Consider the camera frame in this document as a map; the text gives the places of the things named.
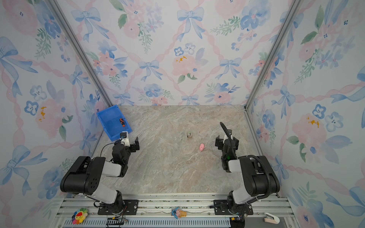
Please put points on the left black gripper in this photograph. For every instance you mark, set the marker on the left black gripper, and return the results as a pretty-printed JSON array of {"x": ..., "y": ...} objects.
[{"x": 132, "y": 146}]

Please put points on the aluminium rail frame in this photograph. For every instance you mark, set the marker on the aluminium rail frame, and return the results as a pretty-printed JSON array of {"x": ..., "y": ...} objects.
[{"x": 185, "y": 210}]

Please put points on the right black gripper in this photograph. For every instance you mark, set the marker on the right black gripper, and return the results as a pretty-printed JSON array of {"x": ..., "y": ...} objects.
[{"x": 219, "y": 143}]

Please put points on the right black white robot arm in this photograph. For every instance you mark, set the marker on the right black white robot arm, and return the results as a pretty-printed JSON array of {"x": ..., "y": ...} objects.
[{"x": 259, "y": 179}]

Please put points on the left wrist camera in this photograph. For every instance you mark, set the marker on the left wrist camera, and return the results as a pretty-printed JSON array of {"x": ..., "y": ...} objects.
[{"x": 124, "y": 139}]

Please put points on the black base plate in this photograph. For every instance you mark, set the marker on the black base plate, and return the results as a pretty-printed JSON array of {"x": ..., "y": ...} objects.
[
  {"x": 223, "y": 207},
  {"x": 123, "y": 207}
]

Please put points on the ice cream cone toy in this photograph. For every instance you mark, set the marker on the ice cream cone toy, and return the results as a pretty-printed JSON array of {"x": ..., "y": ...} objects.
[{"x": 178, "y": 213}]

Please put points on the colourful flower toy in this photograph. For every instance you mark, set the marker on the colourful flower toy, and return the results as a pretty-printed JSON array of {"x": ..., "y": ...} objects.
[{"x": 79, "y": 216}]

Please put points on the white pink stapler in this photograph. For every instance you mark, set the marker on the white pink stapler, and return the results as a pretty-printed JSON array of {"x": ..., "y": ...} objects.
[{"x": 270, "y": 218}]

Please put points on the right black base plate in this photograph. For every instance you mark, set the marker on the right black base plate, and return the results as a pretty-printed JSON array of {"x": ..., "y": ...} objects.
[{"x": 223, "y": 207}]

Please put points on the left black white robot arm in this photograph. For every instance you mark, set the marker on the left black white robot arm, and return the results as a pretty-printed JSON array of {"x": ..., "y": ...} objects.
[{"x": 84, "y": 177}]

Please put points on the orange black screwdriver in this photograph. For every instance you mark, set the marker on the orange black screwdriver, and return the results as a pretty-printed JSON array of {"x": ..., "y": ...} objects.
[{"x": 122, "y": 121}]

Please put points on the blue plastic bin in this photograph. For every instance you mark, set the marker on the blue plastic bin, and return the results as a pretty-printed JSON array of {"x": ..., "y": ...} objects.
[{"x": 109, "y": 119}]

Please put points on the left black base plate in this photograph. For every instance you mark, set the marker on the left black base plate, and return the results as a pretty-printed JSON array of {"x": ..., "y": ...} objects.
[{"x": 123, "y": 207}]

